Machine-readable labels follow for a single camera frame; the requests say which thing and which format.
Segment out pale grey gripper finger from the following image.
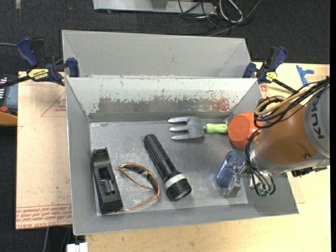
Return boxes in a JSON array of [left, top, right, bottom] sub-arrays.
[[223, 175, 243, 198], [231, 160, 246, 173]]

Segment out clear blue plastic cup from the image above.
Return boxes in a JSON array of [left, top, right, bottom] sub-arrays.
[[216, 150, 248, 188]]

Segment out orange cup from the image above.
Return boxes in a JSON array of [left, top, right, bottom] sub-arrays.
[[227, 111, 264, 151]]

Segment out black flashlight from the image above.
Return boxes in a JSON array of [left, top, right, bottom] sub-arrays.
[[143, 134, 193, 202]]

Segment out orange-framed sunglasses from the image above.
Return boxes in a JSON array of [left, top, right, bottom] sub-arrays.
[[118, 162, 161, 212]]

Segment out black tape dispenser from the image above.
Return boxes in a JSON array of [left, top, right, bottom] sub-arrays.
[[90, 147, 124, 216]]

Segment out grey metal bin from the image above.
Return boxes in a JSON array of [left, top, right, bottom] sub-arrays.
[[61, 29, 299, 236]]

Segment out brown cardboard board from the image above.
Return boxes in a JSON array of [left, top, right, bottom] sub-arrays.
[[15, 62, 330, 230]]

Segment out black cylinder on white bracket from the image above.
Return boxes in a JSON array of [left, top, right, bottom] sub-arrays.
[[290, 165, 329, 179]]

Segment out green-handled metal garden fork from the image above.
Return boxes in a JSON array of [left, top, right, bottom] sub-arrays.
[[167, 115, 228, 141]]

